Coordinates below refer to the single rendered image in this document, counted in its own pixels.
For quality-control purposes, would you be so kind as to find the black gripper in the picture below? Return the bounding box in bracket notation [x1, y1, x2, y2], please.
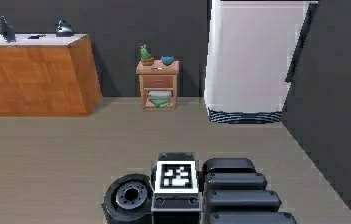
[101, 173, 155, 224]

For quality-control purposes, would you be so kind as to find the green folded cloth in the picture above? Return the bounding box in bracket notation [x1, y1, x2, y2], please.
[148, 98, 171, 109]

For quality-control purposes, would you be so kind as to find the white folded cloth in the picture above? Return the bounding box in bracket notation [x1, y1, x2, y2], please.
[147, 90, 173, 100]

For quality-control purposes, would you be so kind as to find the small wooden side table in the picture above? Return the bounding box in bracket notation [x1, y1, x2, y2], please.
[135, 59, 181, 111]

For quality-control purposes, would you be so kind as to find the blue bowl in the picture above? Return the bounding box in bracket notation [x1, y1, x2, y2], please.
[160, 55, 176, 66]

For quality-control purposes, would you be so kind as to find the green potted cactus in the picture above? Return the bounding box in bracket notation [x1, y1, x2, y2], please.
[140, 44, 155, 66]

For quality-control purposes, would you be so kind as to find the brown wooden counter cabinet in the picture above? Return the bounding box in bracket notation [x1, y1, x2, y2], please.
[0, 32, 103, 124]

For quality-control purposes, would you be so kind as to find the white fridge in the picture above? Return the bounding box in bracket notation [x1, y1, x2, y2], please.
[203, 0, 320, 125]

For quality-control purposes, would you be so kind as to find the black faucet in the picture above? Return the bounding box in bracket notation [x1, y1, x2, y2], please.
[0, 15, 17, 44]

